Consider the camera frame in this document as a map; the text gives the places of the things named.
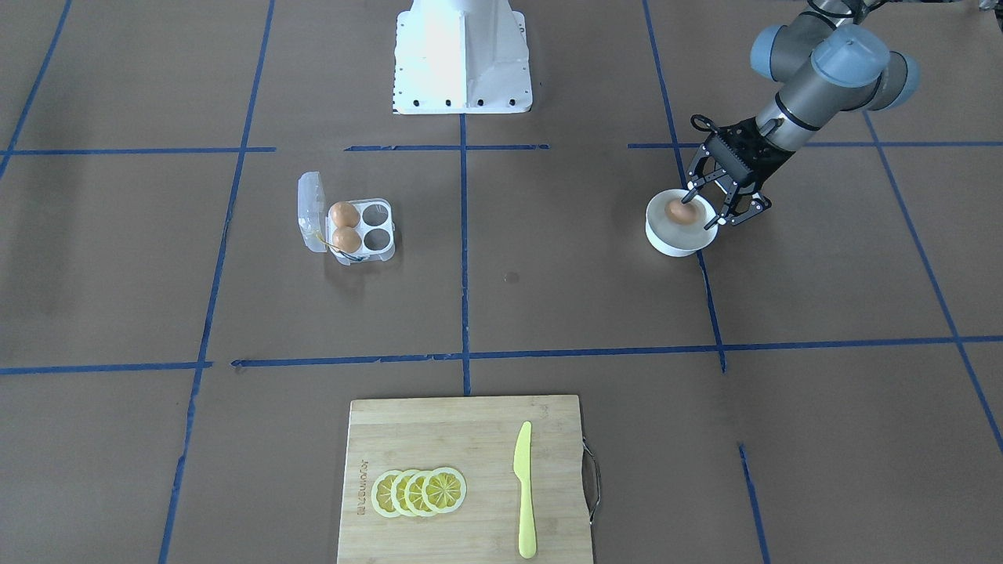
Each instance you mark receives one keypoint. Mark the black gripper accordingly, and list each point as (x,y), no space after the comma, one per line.
(766,160)

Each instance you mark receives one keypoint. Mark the brown egg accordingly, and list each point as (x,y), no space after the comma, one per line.
(344,214)
(346,240)
(680,211)

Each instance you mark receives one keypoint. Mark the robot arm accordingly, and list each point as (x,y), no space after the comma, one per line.
(825,63)

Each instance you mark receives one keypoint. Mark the clear plastic egg box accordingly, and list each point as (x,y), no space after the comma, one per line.
(376,228)

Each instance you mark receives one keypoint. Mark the brown egg in box front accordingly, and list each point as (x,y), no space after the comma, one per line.
(346,240)

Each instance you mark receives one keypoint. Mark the white bowl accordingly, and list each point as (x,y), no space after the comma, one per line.
(679,235)

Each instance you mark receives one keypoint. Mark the yellow plastic knife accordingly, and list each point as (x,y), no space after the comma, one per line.
(527,545)

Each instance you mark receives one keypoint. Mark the bamboo cutting board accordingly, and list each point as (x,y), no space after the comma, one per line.
(490,479)

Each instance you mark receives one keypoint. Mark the lemon slice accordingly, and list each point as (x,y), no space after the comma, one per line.
(398,493)
(414,496)
(383,494)
(445,490)

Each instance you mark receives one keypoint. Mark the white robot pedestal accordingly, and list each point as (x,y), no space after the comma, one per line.
(461,57)

